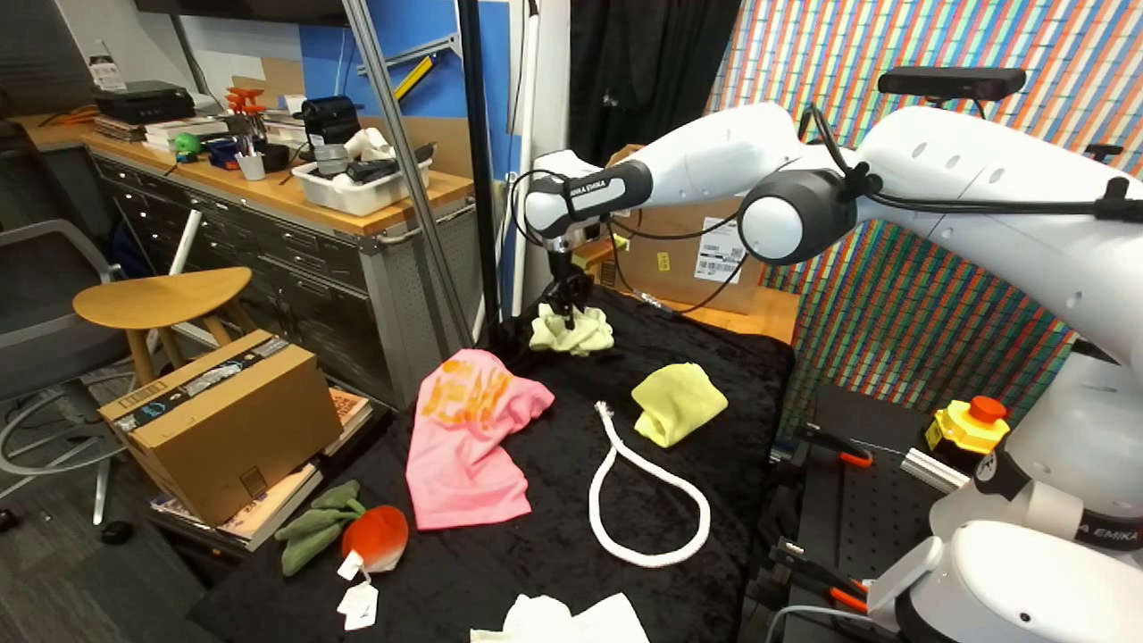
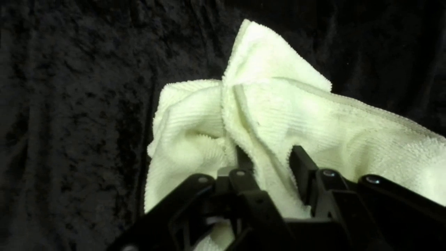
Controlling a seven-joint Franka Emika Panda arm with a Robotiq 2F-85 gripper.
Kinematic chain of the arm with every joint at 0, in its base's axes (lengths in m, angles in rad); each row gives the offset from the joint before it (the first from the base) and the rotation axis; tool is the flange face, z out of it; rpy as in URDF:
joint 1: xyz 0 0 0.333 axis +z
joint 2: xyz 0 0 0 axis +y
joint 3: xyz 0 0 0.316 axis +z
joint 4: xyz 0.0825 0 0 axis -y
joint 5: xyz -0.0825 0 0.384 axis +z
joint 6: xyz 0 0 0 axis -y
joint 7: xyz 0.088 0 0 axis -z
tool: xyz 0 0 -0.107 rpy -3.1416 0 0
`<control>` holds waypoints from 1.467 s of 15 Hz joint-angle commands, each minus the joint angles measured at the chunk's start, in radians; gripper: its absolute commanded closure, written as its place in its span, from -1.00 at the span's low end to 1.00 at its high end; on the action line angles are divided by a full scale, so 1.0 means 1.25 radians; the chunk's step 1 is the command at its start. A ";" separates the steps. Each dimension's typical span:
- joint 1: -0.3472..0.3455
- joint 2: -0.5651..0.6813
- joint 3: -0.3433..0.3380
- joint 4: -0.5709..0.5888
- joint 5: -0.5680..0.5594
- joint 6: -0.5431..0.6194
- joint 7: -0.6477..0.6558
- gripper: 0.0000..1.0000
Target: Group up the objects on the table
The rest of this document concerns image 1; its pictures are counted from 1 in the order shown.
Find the white paper tag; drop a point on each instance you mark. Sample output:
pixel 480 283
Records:
pixel 361 598

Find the wooden stool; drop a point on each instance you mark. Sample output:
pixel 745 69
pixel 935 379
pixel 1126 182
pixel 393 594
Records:
pixel 155 304

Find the white bin on bench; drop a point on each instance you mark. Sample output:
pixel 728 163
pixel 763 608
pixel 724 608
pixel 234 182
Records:
pixel 359 189

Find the cardboard box on floor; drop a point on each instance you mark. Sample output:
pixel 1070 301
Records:
pixel 226 426

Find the black camera stand pole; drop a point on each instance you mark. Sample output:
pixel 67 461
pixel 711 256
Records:
pixel 480 167

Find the wooden workbench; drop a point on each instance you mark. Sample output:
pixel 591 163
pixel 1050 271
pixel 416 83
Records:
pixel 372 298

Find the yellow emergency stop button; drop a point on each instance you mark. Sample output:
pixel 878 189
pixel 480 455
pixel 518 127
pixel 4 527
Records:
pixel 972 426

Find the orange plush carrot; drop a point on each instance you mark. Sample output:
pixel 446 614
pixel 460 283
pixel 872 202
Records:
pixel 340 520

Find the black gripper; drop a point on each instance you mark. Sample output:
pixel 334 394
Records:
pixel 571 288

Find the black velvet table cloth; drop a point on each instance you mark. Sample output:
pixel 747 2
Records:
pixel 679 555

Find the pink shirt orange print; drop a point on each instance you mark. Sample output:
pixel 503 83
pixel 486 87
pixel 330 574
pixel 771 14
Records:
pixel 460 469

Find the cardboard box with label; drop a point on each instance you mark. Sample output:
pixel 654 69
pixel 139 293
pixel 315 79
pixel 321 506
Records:
pixel 690 257

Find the light yellow cloth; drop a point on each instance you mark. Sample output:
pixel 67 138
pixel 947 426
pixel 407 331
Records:
pixel 585 331

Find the yellow microfiber cloth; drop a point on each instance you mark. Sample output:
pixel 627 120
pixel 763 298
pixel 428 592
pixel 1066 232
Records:
pixel 676 400

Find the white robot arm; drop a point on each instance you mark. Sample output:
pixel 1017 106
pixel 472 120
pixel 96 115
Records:
pixel 1044 541

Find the white towel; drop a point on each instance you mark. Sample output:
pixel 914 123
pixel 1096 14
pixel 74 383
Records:
pixel 543 620

